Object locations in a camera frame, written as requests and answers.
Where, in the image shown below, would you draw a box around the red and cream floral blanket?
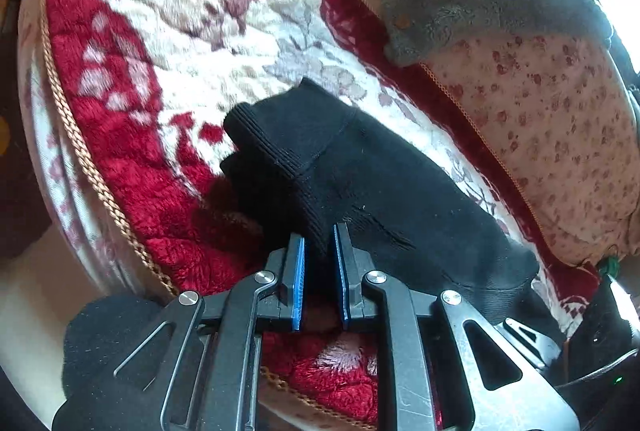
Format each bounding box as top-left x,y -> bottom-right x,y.
16,0 -> 601,429

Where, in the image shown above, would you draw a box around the black knit pants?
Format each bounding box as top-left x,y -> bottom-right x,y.
221,80 -> 563,341

